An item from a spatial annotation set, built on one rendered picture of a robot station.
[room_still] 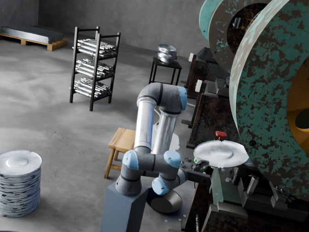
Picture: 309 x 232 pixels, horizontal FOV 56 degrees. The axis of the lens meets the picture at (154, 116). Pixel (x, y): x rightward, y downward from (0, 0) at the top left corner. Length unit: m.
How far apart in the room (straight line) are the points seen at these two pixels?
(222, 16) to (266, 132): 1.81
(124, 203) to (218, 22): 1.76
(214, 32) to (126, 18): 5.62
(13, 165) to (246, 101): 1.53
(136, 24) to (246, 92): 7.26
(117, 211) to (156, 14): 6.76
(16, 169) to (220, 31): 1.96
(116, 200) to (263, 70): 1.10
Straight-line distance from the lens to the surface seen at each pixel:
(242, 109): 0.99
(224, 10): 2.72
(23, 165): 2.05
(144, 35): 8.13
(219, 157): 1.54
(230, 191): 1.59
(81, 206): 2.24
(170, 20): 8.02
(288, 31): 0.96
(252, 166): 1.59
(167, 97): 1.41
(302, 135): 1.16
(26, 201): 2.12
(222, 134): 1.89
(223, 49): 2.75
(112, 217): 1.79
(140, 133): 1.26
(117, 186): 1.68
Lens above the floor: 1.51
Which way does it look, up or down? 23 degrees down
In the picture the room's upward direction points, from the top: 12 degrees clockwise
